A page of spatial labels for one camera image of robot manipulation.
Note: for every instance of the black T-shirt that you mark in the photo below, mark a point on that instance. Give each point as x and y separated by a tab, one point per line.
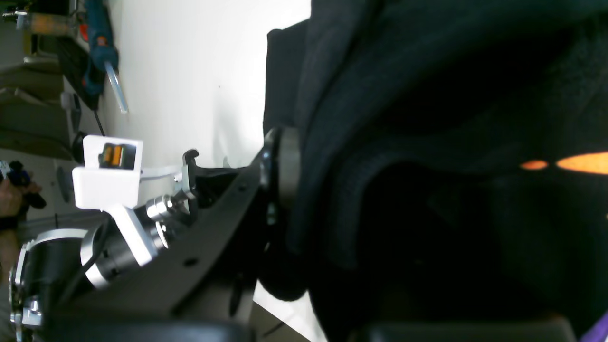
453	162

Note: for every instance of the blue glue gun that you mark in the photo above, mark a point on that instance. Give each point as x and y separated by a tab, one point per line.
103	56

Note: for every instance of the clear glue stick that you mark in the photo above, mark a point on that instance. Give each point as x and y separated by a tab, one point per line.
116	88

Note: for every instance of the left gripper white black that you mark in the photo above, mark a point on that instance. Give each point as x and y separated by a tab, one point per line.
109	182

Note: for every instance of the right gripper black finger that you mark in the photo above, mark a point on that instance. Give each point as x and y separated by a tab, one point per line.
201	288

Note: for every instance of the person hand in background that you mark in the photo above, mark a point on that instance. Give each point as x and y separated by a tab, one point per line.
18	193

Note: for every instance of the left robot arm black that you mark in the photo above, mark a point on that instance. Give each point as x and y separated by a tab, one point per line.
47	263

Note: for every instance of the black keyboard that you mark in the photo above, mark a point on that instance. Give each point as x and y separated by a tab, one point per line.
78	68

